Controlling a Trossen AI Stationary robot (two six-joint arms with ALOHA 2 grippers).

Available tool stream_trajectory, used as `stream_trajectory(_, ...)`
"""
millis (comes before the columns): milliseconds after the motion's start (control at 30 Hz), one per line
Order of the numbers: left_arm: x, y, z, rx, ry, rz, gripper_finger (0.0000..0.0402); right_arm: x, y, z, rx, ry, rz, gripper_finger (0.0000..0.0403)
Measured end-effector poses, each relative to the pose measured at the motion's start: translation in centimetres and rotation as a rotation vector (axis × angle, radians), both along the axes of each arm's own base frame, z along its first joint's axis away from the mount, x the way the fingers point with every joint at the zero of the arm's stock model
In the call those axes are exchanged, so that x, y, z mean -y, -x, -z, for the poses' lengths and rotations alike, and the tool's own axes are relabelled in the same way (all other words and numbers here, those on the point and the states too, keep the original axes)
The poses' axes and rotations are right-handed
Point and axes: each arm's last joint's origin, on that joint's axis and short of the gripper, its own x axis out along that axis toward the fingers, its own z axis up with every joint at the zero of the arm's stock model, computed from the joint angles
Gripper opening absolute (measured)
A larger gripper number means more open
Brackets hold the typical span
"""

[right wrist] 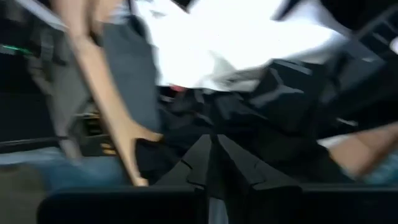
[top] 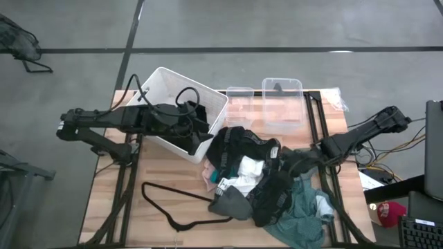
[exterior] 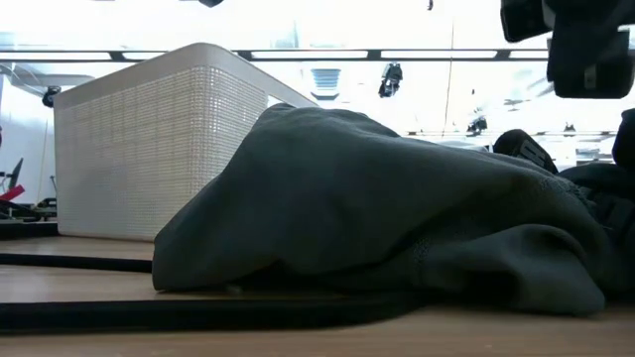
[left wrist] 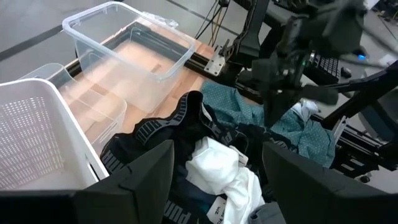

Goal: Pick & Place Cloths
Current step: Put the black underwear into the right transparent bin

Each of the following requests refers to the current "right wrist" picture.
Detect person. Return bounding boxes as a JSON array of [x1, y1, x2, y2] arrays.
[[0, 0, 164, 194]]

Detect white cloth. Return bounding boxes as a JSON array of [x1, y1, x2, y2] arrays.
[[135, 0, 351, 93]]

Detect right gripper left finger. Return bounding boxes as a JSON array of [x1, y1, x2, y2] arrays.
[[155, 134, 214, 191]]

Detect dark grey garment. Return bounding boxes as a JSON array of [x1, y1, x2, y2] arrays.
[[136, 58, 343, 187]]

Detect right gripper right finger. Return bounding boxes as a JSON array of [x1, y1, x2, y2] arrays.
[[216, 134, 301, 200]]

